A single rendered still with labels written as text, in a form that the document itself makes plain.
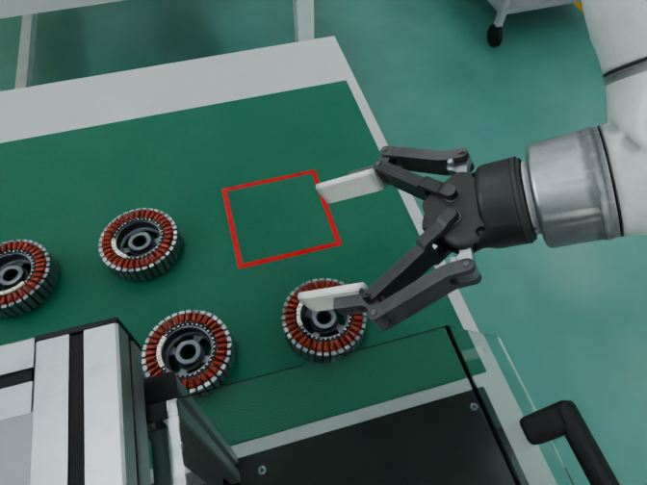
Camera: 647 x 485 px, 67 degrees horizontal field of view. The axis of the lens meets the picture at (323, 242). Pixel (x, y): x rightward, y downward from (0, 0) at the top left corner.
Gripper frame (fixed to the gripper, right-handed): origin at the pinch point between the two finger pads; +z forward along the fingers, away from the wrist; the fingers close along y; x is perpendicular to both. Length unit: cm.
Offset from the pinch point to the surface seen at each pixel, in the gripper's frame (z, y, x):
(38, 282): 42.3, -0.3, 4.9
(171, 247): 28.1, 7.4, -3.3
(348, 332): 5.0, -2.7, -15.9
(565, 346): -12, 34, -116
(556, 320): -11, 42, -116
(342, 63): 13, 57, -16
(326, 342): 7.1, -4.4, -14.5
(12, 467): 2.3, -25.7, 20.5
